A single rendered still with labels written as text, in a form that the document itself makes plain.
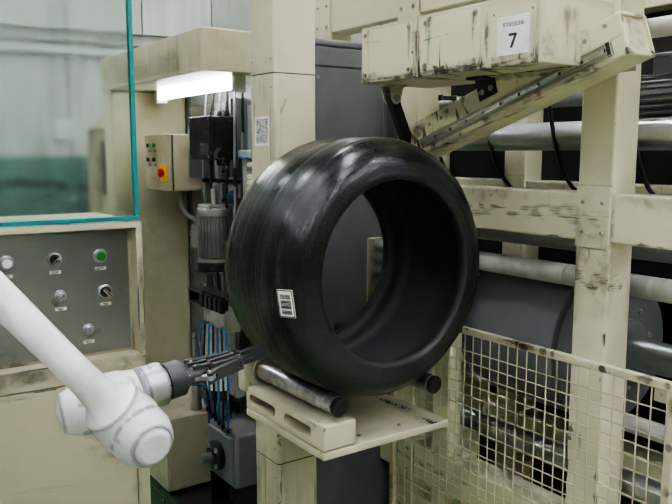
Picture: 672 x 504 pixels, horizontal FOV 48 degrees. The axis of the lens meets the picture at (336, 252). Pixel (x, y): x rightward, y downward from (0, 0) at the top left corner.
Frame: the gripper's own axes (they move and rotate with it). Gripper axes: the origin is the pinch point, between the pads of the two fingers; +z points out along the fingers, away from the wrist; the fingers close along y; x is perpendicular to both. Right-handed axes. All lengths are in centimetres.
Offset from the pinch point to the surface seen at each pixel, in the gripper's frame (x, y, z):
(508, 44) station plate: -59, -28, 56
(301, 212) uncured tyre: -30.0, -10.2, 10.3
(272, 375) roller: 12.9, 16.0, 12.4
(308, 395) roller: 13.4, -0.7, 12.2
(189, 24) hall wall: -175, 875, 405
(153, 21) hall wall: -181, 881, 354
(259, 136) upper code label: -44, 34, 28
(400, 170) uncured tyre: -35, -13, 35
